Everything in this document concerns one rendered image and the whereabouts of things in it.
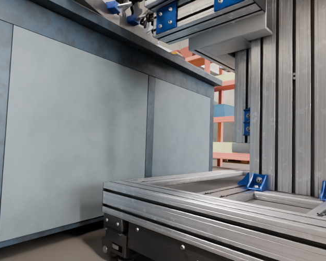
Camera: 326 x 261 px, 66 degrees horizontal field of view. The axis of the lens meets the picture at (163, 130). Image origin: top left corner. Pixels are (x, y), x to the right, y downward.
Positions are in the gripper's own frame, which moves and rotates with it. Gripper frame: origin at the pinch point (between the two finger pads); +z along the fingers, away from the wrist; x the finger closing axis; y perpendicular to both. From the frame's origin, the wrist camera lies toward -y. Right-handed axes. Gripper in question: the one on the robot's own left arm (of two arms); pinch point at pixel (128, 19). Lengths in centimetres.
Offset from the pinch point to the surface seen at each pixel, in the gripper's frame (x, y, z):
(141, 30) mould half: 6.8, 2.2, 3.2
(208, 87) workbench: 70, 4, 17
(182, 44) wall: 405, -241, -181
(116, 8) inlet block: -16.4, 11.1, 6.0
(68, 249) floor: -28, 7, 90
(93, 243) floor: -20, 9, 90
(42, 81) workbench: -39, 4, 37
